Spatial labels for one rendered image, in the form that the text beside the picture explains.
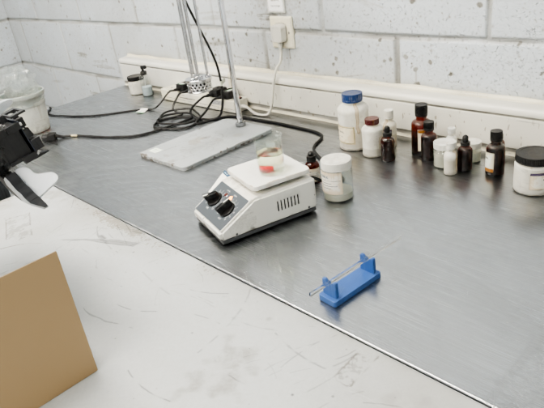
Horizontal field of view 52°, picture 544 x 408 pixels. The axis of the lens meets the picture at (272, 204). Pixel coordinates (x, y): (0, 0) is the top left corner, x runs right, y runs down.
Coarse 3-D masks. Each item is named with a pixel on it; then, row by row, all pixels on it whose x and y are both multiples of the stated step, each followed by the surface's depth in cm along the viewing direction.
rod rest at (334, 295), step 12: (372, 264) 83; (348, 276) 84; (360, 276) 84; (372, 276) 83; (324, 288) 81; (336, 288) 79; (348, 288) 81; (360, 288) 82; (324, 300) 80; (336, 300) 79
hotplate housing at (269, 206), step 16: (304, 176) 104; (240, 192) 102; (256, 192) 100; (272, 192) 100; (288, 192) 101; (304, 192) 103; (256, 208) 99; (272, 208) 101; (288, 208) 102; (304, 208) 104; (208, 224) 102; (240, 224) 99; (256, 224) 100; (272, 224) 102; (224, 240) 98
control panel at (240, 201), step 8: (224, 184) 107; (224, 192) 105; (232, 192) 103; (232, 200) 102; (240, 200) 100; (200, 208) 106; (208, 208) 104; (240, 208) 98; (208, 216) 103; (216, 216) 101; (232, 216) 98; (216, 224) 100; (224, 224) 98
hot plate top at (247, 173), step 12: (288, 156) 109; (228, 168) 107; (240, 168) 106; (252, 168) 106; (288, 168) 103; (300, 168) 103; (240, 180) 102; (252, 180) 101; (264, 180) 100; (276, 180) 100; (288, 180) 101
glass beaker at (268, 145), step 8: (264, 128) 102; (272, 128) 102; (256, 136) 102; (264, 136) 103; (272, 136) 103; (280, 136) 99; (256, 144) 100; (264, 144) 98; (272, 144) 98; (280, 144) 100; (256, 152) 101; (264, 152) 99; (272, 152) 99; (280, 152) 100; (264, 160) 100; (272, 160) 100; (280, 160) 101; (264, 168) 101; (272, 168) 101; (280, 168) 101
